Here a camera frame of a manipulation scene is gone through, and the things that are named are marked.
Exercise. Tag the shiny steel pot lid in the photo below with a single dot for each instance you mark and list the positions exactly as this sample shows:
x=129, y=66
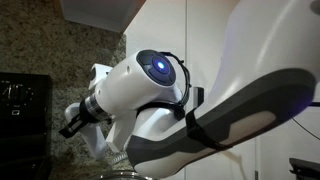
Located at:
x=120, y=175

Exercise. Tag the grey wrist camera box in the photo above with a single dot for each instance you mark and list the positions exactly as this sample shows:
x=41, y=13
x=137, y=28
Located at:
x=120, y=135

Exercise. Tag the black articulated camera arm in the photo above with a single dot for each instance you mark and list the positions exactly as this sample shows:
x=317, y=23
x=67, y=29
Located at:
x=315, y=104

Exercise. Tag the wooden upper cabinet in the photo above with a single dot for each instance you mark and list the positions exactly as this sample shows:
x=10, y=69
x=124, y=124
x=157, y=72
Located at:
x=96, y=13

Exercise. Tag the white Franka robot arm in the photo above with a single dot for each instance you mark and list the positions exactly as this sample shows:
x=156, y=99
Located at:
x=233, y=83

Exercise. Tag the white door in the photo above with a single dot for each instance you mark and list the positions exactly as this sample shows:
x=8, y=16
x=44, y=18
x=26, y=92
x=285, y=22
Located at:
x=203, y=40

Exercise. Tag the black rounded furniture piece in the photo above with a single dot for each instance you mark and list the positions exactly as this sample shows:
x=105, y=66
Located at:
x=305, y=168

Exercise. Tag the black kitchen stove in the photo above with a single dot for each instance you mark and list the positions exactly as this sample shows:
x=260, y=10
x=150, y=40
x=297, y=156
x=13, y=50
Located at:
x=23, y=126

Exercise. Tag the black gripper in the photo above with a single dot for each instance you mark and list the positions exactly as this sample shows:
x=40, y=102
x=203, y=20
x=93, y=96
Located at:
x=85, y=113

